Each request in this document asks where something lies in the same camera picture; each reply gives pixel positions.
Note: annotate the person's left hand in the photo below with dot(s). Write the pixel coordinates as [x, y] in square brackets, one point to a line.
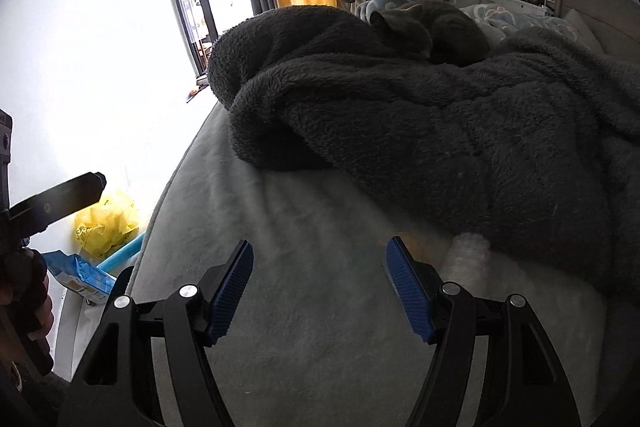
[48, 314]

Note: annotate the light blue patterned blanket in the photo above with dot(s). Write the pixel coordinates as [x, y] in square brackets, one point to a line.
[505, 19]

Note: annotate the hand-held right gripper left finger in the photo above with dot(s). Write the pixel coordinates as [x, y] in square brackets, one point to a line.
[230, 292]

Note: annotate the dark grey fleece blanket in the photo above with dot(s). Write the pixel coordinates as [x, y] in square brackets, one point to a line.
[425, 147]

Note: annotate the taupe pillow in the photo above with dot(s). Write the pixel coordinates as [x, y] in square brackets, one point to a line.
[582, 29]

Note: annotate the cyan foam tube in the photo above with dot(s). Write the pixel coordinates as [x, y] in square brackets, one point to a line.
[120, 257]

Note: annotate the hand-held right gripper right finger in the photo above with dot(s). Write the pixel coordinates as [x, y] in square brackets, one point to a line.
[407, 292]

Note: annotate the light blue tissue packet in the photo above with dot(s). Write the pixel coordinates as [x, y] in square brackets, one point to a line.
[82, 274]

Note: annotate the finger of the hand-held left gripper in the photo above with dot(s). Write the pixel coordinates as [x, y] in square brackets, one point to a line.
[60, 202]

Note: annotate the light grey bed sheet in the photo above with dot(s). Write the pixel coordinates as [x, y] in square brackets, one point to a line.
[310, 217]

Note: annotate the grey cat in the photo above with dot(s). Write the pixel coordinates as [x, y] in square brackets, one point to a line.
[445, 27]

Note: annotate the taupe upholstered headboard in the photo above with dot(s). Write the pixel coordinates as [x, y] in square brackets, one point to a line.
[600, 2]

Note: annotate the white fluffy sock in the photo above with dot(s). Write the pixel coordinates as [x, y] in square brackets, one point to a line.
[467, 257]

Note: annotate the yellow plastic bag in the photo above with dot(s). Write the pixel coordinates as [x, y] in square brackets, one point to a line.
[107, 222]

